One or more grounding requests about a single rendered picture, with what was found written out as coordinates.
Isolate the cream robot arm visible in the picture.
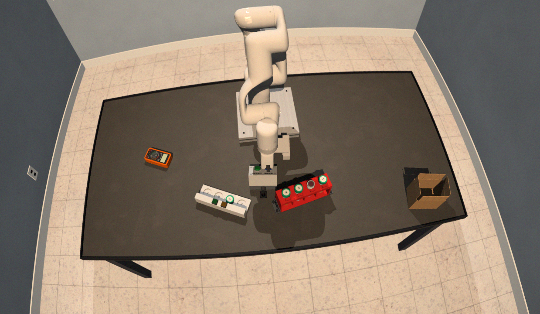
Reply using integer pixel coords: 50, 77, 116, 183
234, 6, 290, 160

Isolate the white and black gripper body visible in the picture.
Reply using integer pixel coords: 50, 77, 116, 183
259, 151, 275, 169

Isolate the orange digital multimeter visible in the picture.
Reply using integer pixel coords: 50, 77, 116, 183
144, 148, 173, 168

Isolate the red tube rack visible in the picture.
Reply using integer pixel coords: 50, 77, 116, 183
275, 173, 332, 212

